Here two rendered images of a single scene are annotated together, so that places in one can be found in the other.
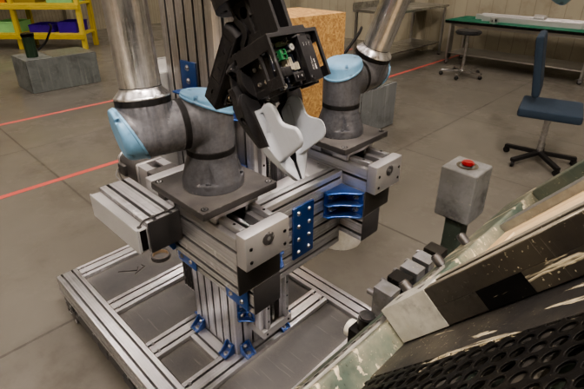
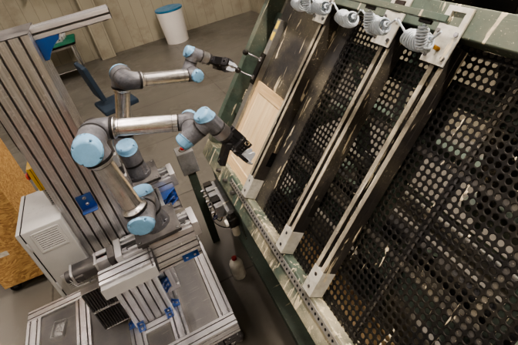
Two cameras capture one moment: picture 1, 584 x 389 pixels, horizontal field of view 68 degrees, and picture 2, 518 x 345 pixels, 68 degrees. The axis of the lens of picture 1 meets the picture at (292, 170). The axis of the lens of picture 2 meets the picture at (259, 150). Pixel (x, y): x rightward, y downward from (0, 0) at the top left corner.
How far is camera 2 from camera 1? 1.46 m
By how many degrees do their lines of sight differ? 54
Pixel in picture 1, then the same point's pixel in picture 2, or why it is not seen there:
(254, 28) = (233, 139)
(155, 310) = not seen: outside the picture
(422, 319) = (257, 186)
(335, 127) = (143, 172)
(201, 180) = (162, 221)
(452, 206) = (190, 168)
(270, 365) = (188, 295)
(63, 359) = not seen: outside the picture
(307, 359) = (193, 278)
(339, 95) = (137, 158)
